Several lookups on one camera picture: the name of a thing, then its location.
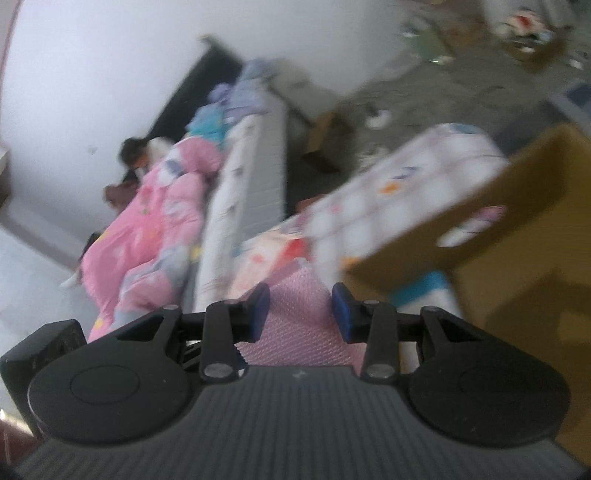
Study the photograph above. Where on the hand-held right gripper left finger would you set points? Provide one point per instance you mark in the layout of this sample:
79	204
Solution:
253	307

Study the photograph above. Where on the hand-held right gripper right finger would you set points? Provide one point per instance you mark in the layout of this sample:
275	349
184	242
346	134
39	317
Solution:
344	314

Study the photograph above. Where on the pink bubble wrap packet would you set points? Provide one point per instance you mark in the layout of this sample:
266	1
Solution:
300	323

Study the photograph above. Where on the brown cardboard box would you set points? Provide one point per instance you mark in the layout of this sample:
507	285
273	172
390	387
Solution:
508	277

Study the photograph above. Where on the red and white printed packet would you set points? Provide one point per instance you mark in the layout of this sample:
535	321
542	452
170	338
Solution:
272	258

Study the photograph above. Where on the white toilet paper roll pack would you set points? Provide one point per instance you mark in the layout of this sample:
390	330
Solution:
392	194

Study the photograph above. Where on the pink printed quilt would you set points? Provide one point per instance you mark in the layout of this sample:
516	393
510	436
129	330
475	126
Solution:
152	221

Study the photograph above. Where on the small open cardboard box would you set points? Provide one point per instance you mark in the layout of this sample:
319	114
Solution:
323	129

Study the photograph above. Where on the white crumpled paper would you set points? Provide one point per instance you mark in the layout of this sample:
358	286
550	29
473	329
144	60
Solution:
377	120

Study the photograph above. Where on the pile of purple blue clothes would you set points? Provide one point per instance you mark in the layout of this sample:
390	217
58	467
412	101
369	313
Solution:
240	97

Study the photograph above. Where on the black bed headboard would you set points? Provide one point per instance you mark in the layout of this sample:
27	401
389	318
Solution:
194	87

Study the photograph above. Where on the cardboard box with clutter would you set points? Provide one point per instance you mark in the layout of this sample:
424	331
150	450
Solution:
535	50

